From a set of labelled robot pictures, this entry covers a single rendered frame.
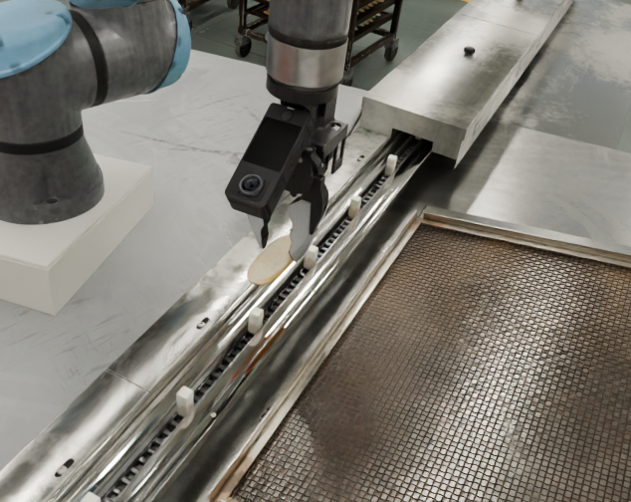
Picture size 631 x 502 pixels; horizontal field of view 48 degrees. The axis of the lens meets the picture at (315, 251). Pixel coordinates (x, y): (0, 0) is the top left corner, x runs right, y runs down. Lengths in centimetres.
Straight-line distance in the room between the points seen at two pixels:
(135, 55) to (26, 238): 25
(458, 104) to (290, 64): 60
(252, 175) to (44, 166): 31
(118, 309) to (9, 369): 14
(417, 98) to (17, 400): 77
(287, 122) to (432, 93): 58
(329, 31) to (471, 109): 60
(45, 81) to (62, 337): 29
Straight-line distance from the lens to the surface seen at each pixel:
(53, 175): 90
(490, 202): 118
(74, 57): 88
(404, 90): 124
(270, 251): 81
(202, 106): 133
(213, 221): 103
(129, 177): 100
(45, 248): 88
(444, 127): 116
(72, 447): 72
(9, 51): 85
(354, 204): 102
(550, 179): 129
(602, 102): 165
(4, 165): 91
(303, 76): 67
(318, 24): 65
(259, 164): 68
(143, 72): 92
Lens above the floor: 143
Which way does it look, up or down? 38 degrees down
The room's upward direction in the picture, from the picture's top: 8 degrees clockwise
